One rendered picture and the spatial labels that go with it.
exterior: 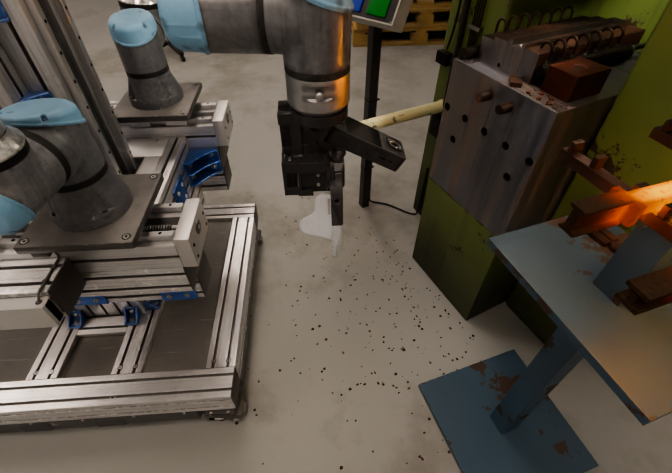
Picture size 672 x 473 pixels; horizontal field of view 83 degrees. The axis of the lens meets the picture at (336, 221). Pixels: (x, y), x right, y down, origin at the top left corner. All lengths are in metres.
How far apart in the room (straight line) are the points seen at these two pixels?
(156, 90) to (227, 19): 0.84
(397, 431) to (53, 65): 1.35
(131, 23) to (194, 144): 0.36
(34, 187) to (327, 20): 0.52
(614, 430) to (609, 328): 0.86
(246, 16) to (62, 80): 0.67
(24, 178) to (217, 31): 0.41
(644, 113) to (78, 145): 1.22
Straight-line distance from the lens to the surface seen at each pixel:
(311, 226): 0.52
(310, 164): 0.49
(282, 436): 1.42
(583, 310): 0.86
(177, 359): 1.37
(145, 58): 1.23
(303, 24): 0.41
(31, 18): 1.00
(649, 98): 1.19
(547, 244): 0.94
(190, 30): 0.45
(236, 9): 0.43
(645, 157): 1.22
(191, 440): 1.48
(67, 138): 0.81
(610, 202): 0.61
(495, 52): 1.26
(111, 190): 0.88
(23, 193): 0.73
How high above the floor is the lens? 1.35
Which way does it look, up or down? 44 degrees down
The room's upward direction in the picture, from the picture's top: straight up
